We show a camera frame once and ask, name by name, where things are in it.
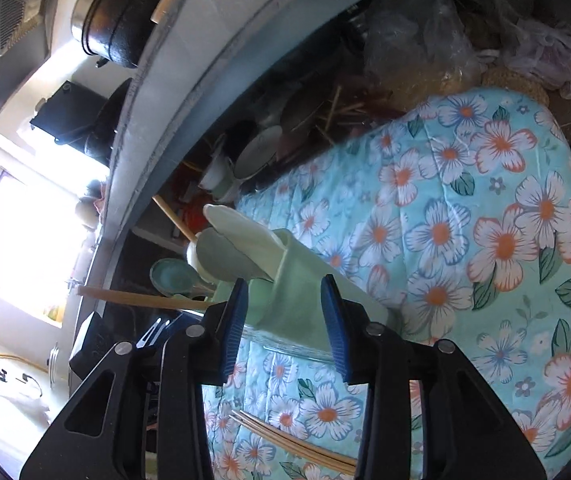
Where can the pink plastic bag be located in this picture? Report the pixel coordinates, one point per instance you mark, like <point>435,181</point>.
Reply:
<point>550,55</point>

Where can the large white ceramic spoon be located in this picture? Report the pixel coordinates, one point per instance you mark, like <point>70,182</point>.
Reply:
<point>245,240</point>

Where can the black stockpot with lid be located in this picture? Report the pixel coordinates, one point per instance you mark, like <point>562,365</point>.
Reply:
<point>120,15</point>

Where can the green plastic utensil holder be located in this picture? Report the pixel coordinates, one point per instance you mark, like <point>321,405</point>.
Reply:
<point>300,280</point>

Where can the small white ceramic spoon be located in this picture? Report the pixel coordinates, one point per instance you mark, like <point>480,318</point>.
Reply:
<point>198,262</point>

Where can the black upright box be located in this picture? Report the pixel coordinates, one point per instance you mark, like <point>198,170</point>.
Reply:
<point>70,110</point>

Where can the concrete kitchen counter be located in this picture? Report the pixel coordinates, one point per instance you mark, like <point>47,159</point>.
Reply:
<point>190,50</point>

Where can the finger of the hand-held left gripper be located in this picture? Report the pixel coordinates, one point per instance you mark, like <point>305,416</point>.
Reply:
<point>150,335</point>

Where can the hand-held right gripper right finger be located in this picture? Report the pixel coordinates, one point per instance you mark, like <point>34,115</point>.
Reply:
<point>335,335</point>

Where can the pile of loose wooden chopsticks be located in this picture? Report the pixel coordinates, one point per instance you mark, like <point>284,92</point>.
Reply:
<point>335,110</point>

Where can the woven straw basket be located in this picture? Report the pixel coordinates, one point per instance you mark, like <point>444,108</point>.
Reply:
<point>515,85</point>

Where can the black wok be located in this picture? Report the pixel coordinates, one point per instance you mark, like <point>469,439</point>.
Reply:
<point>105,125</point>

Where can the floral blanket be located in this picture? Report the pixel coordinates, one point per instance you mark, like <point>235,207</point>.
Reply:
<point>465,210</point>

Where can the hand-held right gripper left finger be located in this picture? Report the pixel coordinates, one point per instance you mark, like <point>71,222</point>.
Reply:
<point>233,335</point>

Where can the white plate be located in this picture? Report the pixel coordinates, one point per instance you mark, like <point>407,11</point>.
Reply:
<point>260,152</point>

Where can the clear plastic bag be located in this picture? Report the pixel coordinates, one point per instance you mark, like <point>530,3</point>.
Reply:
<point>415,35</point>

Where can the window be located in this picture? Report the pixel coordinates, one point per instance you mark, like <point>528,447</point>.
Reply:
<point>15,220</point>

